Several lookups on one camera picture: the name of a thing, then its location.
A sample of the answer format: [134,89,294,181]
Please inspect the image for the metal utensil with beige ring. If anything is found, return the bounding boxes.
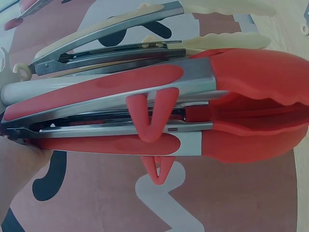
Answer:
[300,2,309,37]

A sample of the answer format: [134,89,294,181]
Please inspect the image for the pinkish red metal utensil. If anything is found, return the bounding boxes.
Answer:
[4,0,57,31]

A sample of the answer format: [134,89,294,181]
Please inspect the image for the person's left hand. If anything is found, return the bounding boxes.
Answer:
[0,135,54,226]

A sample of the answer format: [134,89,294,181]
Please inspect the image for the beige and silver tongs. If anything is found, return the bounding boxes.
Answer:
[13,0,278,81]

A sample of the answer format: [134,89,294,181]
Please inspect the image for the white cylindrical handle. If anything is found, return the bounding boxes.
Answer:
[0,73,109,106]

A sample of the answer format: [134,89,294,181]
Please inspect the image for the brown patterned mat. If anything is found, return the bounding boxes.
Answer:
[0,0,298,232]

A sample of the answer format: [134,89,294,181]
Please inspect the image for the red and silver tongs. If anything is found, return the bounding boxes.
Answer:
[0,48,309,186]

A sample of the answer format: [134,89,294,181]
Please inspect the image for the white curved plastic piece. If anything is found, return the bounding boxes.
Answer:
[0,47,10,77]

